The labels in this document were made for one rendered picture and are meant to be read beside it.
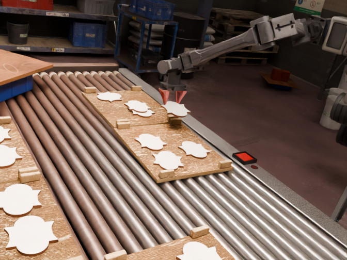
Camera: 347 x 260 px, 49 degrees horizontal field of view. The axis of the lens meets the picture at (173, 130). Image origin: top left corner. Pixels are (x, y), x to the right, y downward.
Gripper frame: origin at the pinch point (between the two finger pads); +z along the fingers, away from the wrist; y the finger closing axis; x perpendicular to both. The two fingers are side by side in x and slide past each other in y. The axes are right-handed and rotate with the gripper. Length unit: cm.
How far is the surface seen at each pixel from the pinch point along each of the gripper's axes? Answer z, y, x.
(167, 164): 14.2, -18.2, -32.7
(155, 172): 15.4, -24.3, -35.1
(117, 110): 8.2, -18.4, 18.4
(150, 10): -33, 134, 301
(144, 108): 6.8, -5.7, 15.5
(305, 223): 22, 15, -73
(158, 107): 8.0, 4.8, 19.9
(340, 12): -60, 463, 278
